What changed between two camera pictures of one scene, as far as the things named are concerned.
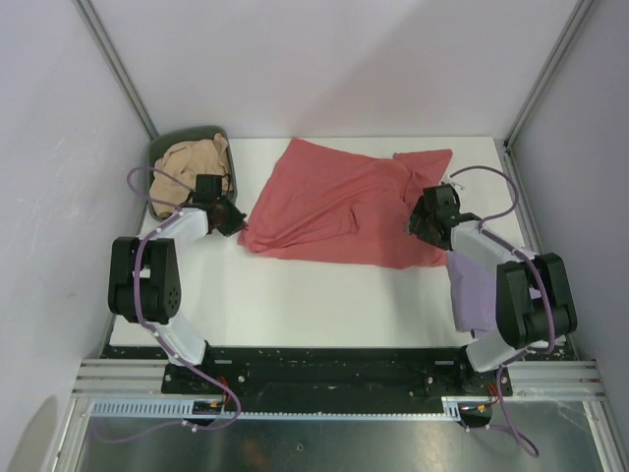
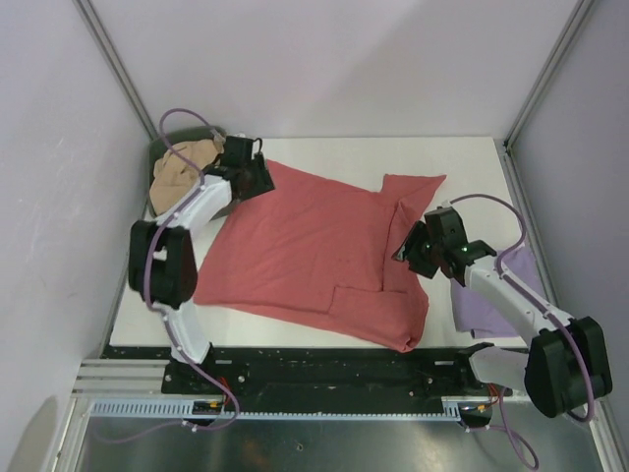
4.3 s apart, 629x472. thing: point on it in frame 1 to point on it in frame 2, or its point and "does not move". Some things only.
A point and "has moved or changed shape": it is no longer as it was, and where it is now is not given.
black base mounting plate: (228, 375) does not move
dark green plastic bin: (162, 142) does not move
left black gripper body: (230, 217) to (257, 179)
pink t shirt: (339, 202) has moved or changed shape
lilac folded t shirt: (474, 287) does not move
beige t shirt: (180, 165) does not move
